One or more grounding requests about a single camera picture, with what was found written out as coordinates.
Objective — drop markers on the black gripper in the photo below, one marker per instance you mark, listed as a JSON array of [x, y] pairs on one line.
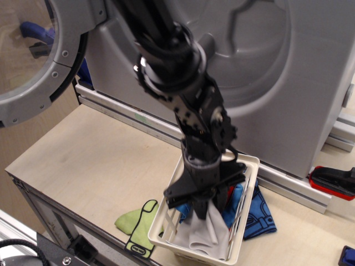
[[200, 181]]

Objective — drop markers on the red cloth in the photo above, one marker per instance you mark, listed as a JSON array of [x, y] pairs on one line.
[[230, 194]]

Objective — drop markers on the grey cloth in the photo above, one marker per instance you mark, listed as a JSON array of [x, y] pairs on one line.
[[209, 236]]

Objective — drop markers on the white plastic laundry basket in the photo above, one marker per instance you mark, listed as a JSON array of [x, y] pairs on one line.
[[166, 224]]

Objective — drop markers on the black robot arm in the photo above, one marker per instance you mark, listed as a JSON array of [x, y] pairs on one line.
[[171, 67]]

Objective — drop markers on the grey toy washing machine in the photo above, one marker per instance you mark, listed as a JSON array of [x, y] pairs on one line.
[[283, 69]]

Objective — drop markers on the grey round machine door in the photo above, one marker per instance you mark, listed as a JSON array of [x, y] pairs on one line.
[[29, 86]]

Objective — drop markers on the plain blue cloth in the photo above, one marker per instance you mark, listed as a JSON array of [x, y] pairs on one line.
[[228, 214]]

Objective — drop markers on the blue patterned cloth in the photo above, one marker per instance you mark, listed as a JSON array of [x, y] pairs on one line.
[[260, 220]]

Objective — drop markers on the green cloth with outline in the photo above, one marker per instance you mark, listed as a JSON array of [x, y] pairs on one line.
[[136, 224]]

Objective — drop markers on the red and black clamp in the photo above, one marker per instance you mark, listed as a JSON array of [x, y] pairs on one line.
[[333, 181]]

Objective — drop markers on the blue black object corner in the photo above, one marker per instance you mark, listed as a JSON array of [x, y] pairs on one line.
[[347, 257]]

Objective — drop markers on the blue clamp behind door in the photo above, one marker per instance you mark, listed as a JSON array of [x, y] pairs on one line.
[[44, 45]]

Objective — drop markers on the black bracket with bolt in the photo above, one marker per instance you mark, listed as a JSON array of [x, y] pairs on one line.
[[79, 252]]

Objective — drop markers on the aluminium extrusion rail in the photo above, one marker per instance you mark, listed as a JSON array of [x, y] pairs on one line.
[[147, 116]]

